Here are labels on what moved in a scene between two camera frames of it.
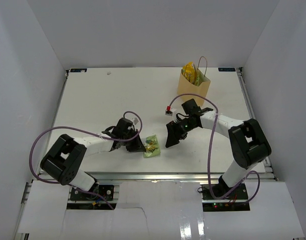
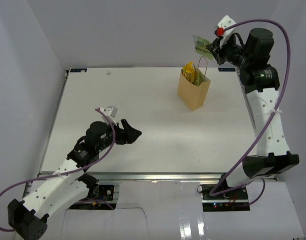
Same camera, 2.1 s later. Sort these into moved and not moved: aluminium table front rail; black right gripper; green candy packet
Moved: black right gripper; green candy packet
Not moved: aluminium table front rail
